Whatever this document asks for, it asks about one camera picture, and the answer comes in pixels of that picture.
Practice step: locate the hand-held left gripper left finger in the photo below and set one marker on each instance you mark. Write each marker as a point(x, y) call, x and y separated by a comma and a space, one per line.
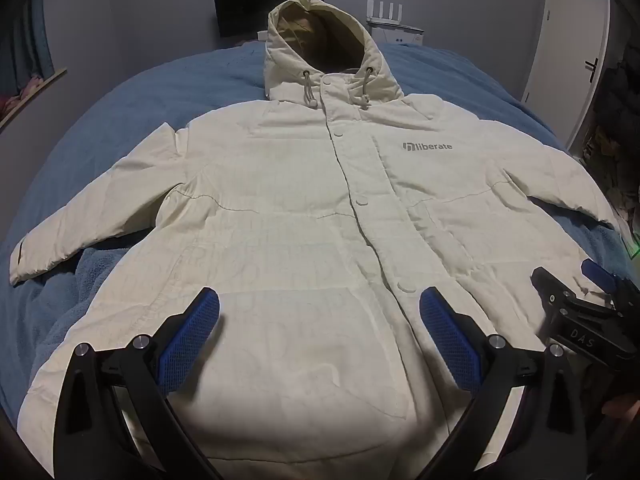
point(192, 340)

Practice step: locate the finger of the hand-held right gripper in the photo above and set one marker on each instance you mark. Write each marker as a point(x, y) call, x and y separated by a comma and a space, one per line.
point(597, 274)
point(555, 290)

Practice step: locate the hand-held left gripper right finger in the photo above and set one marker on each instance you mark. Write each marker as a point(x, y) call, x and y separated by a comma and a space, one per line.
point(447, 345)

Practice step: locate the white hooded puffer jacket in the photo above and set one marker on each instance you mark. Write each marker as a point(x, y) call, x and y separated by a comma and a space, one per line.
point(300, 210)

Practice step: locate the dark pile of clothes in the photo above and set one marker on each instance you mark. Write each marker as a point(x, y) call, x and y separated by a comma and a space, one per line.
point(620, 135)

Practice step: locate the white wardrobe door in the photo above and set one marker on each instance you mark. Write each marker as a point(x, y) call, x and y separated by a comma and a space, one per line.
point(560, 25)

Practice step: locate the blue fleece blanket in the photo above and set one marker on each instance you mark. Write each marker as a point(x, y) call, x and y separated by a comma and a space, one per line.
point(150, 90)

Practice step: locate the wooden windowsill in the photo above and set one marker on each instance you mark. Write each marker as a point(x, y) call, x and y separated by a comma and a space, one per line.
point(30, 95)

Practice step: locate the white box under router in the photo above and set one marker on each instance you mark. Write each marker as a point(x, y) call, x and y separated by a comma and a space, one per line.
point(400, 32)

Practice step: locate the white router with antennas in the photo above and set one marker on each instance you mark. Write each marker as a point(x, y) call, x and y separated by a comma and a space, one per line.
point(385, 10)

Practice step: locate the blue curtain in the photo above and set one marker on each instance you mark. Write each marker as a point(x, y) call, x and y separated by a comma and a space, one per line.
point(35, 40)

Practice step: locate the black monitor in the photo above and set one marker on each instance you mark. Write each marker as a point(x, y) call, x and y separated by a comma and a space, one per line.
point(250, 5)

